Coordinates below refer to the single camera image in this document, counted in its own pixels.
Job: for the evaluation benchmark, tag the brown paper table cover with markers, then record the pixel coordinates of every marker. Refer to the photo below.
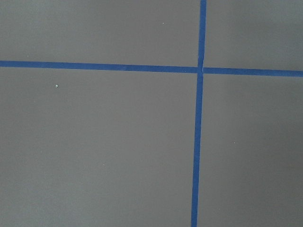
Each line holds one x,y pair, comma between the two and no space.
151,113

